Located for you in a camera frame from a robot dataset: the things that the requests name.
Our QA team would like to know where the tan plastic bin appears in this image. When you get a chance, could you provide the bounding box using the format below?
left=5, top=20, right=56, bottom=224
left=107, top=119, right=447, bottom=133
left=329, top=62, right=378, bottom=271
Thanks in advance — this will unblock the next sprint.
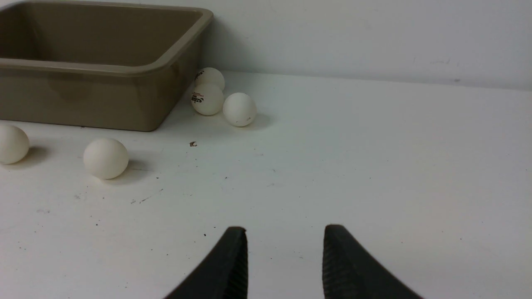
left=0, top=0, right=214, bottom=131

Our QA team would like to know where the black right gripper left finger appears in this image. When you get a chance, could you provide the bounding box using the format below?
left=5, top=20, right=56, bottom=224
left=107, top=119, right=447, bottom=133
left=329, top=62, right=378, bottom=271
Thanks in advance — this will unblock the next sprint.
left=166, top=226, right=249, bottom=299

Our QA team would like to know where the white ball with logo front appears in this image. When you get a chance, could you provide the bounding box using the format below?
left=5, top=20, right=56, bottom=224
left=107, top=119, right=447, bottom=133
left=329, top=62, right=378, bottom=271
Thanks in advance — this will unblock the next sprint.
left=191, top=83, right=224, bottom=116

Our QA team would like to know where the white ball with logo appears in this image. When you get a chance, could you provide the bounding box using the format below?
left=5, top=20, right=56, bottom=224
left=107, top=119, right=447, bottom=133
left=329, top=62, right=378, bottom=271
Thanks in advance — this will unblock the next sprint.
left=191, top=83, right=224, bottom=116
left=195, top=67, right=225, bottom=91

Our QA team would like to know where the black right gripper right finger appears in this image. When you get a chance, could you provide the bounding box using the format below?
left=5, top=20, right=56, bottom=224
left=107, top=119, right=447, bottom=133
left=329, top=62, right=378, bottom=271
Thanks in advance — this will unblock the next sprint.
left=323, top=224, right=421, bottom=299

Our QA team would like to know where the white plain table-tennis ball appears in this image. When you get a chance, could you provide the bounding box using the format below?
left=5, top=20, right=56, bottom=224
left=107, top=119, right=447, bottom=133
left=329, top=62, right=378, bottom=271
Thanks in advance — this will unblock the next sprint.
left=82, top=138, right=129, bottom=180

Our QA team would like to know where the white ball with logo rear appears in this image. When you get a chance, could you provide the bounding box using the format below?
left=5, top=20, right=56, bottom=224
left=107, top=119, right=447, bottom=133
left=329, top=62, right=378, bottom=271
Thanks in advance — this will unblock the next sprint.
left=195, top=67, right=225, bottom=91

